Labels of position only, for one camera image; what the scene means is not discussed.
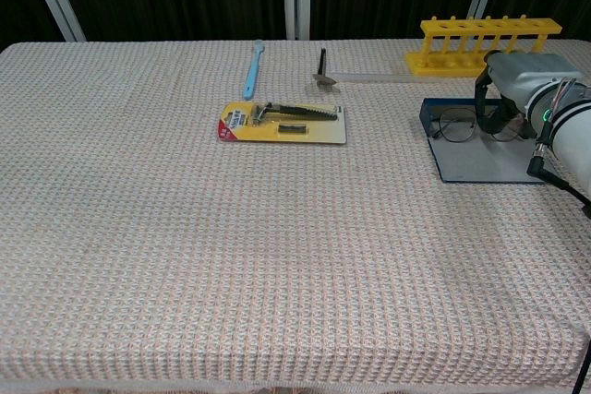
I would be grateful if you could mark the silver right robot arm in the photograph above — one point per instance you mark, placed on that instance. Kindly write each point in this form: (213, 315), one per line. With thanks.
(572, 135)

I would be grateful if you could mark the thin-framed eyeglasses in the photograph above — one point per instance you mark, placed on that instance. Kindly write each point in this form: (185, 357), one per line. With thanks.
(454, 126)

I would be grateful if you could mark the clear plastic ruler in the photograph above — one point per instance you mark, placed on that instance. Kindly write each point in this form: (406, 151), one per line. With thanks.
(369, 77)

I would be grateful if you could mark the beige waffle tablecloth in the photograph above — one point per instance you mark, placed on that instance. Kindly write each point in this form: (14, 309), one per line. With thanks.
(231, 251)

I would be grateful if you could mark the yellow test tube rack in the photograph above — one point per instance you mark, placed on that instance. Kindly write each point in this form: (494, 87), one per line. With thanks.
(461, 66)

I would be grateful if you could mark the metal spoon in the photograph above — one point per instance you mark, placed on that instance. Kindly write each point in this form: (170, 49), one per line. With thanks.
(325, 82)

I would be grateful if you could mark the black and silver right hand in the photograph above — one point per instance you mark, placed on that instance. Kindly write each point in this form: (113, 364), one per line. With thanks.
(531, 71)

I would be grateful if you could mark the light blue toothbrush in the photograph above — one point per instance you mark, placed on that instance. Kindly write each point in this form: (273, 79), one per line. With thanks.
(251, 75)

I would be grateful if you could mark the razor in yellow blister pack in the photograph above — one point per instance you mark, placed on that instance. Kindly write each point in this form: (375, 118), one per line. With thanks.
(258, 133)

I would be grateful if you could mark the dark blue glasses case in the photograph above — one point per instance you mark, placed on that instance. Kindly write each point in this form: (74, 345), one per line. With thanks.
(480, 161)

